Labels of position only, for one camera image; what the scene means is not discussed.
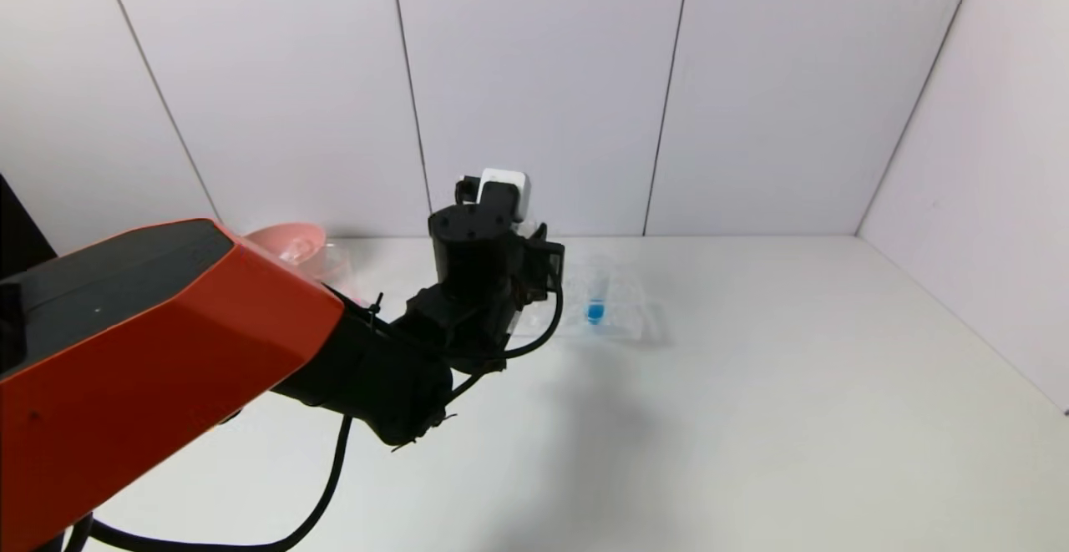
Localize clear plastic test tube rack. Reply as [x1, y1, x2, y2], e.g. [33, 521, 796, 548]
[509, 260, 649, 342]

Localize pink bowl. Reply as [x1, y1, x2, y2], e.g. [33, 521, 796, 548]
[245, 221, 328, 277]

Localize clear glass beaker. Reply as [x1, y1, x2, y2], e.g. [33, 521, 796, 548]
[305, 241, 368, 306]

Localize test tube with red pigment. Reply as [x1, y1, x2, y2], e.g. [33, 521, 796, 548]
[280, 237, 317, 269]

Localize test tube with blue pigment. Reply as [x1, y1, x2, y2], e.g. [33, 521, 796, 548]
[583, 256, 609, 326]

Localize person leg in black trousers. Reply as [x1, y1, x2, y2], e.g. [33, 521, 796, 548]
[0, 175, 58, 281]

